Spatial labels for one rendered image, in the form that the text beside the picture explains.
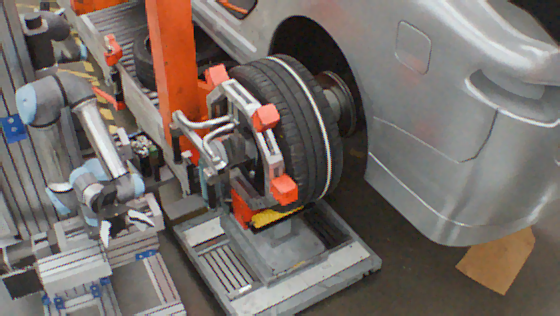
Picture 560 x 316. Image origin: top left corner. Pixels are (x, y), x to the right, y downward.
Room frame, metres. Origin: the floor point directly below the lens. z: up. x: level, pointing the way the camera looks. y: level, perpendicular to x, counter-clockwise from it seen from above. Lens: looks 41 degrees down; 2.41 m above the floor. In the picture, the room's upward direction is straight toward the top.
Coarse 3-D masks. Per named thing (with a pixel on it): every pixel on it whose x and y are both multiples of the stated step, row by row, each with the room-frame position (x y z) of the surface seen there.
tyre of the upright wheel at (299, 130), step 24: (240, 72) 2.03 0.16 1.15; (264, 72) 1.99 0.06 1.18; (288, 72) 1.99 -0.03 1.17; (264, 96) 1.87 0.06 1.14; (288, 96) 1.87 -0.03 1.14; (312, 96) 1.89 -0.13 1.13; (288, 120) 1.78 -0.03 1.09; (312, 120) 1.81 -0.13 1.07; (288, 144) 1.73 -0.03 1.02; (312, 144) 1.76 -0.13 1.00; (336, 144) 1.80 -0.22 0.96; (240, 168) 2.07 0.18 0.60; (288, 168) 1.72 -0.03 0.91; (312, 168) 1.72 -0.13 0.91; (336, 168) 1.77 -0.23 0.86; (312, 192) 1.73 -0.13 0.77
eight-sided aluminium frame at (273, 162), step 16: (208, 96) 2.11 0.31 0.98; (224, 96) 2.08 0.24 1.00; (208, 112) 2.13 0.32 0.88; (272, 144) 1.74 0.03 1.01; (272, 160) 1.70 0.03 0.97; (240, 176) 1.99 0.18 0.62; (272, 176) 1.69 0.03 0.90; (240, 192) 1.90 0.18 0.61; (256, 192) 1.89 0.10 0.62; (256, 208) 1.78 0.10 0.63
